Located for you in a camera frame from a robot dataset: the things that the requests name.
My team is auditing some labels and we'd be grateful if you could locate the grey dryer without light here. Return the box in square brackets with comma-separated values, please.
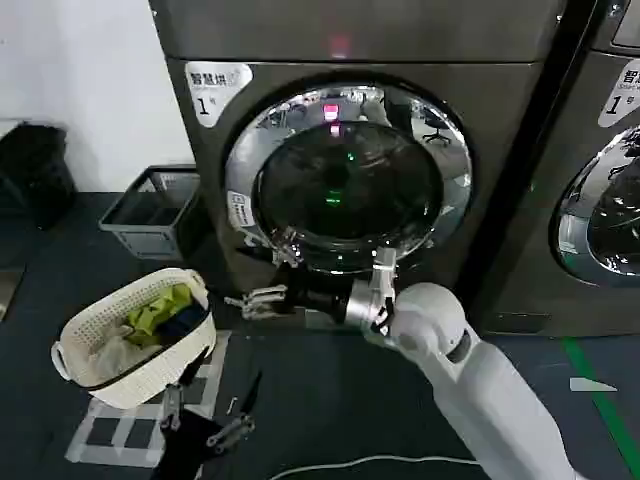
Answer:
[472, 0, 640, 342]

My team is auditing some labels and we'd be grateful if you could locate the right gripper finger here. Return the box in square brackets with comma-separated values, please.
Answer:
[224, 284, 291, 322]
[271, 225, 307, 270]

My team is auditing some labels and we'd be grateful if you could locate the black bin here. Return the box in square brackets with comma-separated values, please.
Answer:
[0, 121, 77, 232]

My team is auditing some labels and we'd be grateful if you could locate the grey dryer with red light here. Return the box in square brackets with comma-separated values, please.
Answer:
[148, 0, 601, 329]

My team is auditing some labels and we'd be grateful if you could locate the grey plastic crate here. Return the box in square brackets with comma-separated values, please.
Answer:
[97, 165, 202, 261]

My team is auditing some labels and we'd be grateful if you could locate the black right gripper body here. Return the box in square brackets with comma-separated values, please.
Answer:
[273, 263, 354, 322]

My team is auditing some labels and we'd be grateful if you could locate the white floor cable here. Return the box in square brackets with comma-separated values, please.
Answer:
[268, 455, 482, 480]

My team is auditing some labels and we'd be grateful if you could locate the white perforated laundry basket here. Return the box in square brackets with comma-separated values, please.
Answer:
[51, 267, 218, 407]

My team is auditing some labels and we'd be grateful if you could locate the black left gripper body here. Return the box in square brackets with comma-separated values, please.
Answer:
[163, 408, 222, 480]

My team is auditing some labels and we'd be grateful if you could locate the chrome-rimmed round dryer door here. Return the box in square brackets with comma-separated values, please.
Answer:
[548, 123, 640, 292]

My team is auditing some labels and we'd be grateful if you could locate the dark blue garment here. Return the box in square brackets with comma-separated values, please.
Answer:
[158, 303, 210, 337]

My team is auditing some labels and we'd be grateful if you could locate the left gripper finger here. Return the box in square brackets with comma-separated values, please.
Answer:
[159, 351, 205, 432]
[206, 368, 265, 450]

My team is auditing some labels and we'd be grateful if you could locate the round glass dryer door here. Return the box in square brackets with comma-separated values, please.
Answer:
[224, 84, 475, 275]

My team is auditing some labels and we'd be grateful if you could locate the white garment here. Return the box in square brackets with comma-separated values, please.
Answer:
[91, 324, 135, 387]

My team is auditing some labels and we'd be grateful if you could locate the green garment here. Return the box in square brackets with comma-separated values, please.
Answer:
[123, 281, 194, 347]

